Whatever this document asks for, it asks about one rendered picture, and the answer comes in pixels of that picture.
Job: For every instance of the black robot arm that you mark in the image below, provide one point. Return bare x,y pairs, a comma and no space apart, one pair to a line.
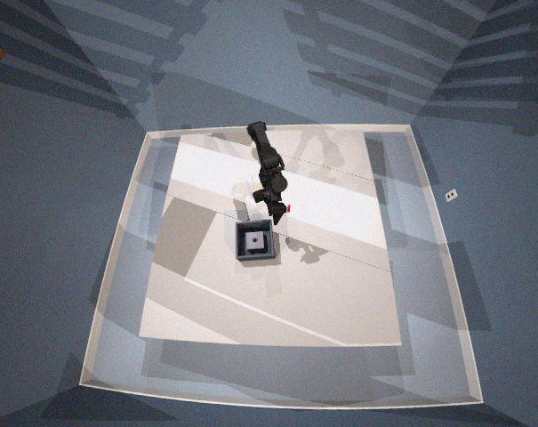
270,172

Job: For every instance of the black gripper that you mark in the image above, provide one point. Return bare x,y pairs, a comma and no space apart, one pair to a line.
274,207

